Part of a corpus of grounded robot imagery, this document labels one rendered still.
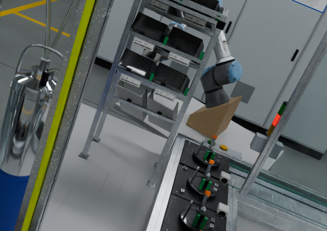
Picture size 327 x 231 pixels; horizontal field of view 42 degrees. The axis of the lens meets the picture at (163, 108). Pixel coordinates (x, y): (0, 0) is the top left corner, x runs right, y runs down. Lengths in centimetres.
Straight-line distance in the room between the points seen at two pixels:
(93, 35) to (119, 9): 434
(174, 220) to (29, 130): 67
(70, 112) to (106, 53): 444
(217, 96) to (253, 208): 82
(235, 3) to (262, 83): 96
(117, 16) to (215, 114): 286
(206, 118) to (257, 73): 258
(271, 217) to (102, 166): 78
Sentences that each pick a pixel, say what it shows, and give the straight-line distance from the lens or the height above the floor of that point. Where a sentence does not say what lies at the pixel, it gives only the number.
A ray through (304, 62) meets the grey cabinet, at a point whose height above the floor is 102.
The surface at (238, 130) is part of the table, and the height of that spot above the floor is 86.
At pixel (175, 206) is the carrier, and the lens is 166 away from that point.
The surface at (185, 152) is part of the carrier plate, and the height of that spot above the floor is 97.
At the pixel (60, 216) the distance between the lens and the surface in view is 160.
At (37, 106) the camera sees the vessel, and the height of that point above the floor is 137.
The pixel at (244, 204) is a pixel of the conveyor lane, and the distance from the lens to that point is 197.
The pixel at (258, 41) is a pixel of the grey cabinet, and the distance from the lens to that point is 494.
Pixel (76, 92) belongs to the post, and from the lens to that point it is 80.
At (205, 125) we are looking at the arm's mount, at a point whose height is 92.
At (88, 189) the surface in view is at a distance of 176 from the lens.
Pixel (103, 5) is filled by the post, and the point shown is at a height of 174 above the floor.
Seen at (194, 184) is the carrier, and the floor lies 99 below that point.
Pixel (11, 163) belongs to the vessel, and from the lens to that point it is 124.
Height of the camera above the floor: 191
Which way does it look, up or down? 23 degrees down
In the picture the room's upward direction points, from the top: 22 degrees clockwise
